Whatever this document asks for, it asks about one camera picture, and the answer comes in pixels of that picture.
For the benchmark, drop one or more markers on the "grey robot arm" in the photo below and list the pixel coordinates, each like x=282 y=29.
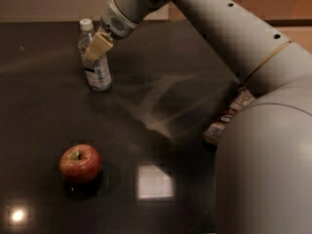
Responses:
x=263 y=166

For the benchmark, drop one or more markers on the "clear blue-label plastic bottle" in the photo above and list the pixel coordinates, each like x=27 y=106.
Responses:
x=97 y=73

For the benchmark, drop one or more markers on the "brown white chip bag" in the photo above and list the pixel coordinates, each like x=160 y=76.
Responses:
x=213 y=133

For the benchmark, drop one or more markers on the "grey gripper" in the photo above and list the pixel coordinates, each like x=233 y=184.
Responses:
x=116 y=23

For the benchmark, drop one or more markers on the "red apple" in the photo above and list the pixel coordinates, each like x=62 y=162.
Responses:
x=80 y=164

